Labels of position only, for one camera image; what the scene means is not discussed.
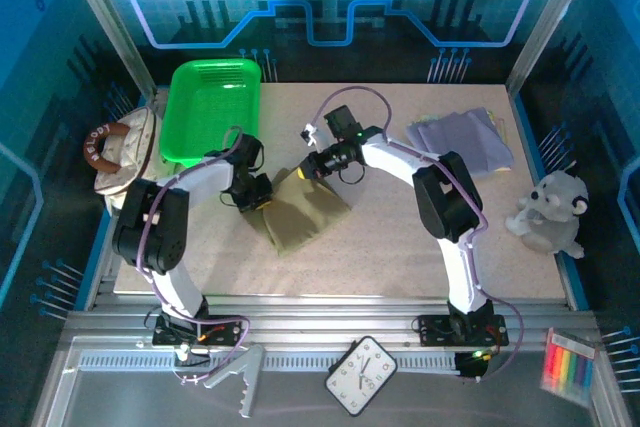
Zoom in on grey plush toy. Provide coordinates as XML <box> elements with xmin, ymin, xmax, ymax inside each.
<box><xmin>505</xmin><ymin>161</ymin><xmax>591</xmax><ymax>261</ymax></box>

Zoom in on khaki skirt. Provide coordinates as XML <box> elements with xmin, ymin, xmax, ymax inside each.
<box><xmin>239</xmin><ymin>166</ymin><xmax>352</xmax><ymax>258</ymax></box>

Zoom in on lavender skirt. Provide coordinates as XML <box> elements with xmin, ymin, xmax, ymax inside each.
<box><xmin>404</xmin><ymin>106</ymin><xmax>515</xmax><ymax>177</ymax></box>

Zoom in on black electronics box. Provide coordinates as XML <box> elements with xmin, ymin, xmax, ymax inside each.
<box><xmin>453</xmin><ymin>349</ymin><xmax>491</xmax><ymax>382</ymax></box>

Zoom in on grey toothed plastic tool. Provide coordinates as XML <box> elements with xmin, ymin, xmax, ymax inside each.
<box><xmin>202</xmin><ymin>344</ymin><xmax>266</xmax><ymax>419</ymax></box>

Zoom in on rainbow marker pack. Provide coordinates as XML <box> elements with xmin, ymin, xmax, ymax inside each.
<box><xmin>539</xmin><ymin>327</ymin><xmax>599</xmax><ymax>407</ymax></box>

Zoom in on lemon print skirt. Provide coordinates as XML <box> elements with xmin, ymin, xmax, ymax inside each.
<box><xmin>408</xmin><ymin>107</ymin><xmax>507</xmax><ymax>124</ymax></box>

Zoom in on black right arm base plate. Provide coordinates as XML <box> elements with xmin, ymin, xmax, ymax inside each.
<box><xmin>417</xmin><ymin>314</ymin><xmax>509</xmax><ymax>348</ymax></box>

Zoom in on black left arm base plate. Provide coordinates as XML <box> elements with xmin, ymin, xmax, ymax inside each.
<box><xmin>152</xmin><ymin>314</ymin><xmax>254</xmax><ymax>348</ymax></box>

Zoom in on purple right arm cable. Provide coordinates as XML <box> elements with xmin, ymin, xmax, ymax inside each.
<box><xmin>308</xmin><ymin>85</ymin><xmax>526</xmax><ymax>384</ymax></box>

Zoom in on quilted bag brown handle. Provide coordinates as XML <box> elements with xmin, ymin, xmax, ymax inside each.
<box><xmin>83</xmin><ymin>107</ymin><xmax>171</xmax><ymax>212</ymax></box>

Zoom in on grey slotted cable duct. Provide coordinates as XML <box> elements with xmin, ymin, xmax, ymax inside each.
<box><xmin>79</xmin><ymin>352</ymin><xmax>459</xmax><ymax>372</ymax></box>

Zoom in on green plastic basket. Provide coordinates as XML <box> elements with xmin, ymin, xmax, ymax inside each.
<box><xmin>159</xmin><ymin>57</ymin><xmax>264</xmax><ymax>168</ymax></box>

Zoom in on black white analog clock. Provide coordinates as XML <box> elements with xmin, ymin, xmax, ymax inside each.
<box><xmin>324</xmin><ymin>335</ymin><xmax>399</xmax><ymax>418</ymax></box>

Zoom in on aluminium frame post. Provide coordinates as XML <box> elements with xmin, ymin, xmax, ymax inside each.
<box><xmin>505</xmin><ymin>0</ymin><xmax>605</xmax><ymax>96</ymax></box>
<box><xmin>57</xmin><ymin>0</ymin><xmax>157</xmax><ymax>98</ymax></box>

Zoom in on aluminium frame rail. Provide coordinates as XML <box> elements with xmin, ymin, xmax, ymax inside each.
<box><xmin>64</xmin><ymin>294</ymin><xmax>601</xmax><ymax>373</ymax></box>

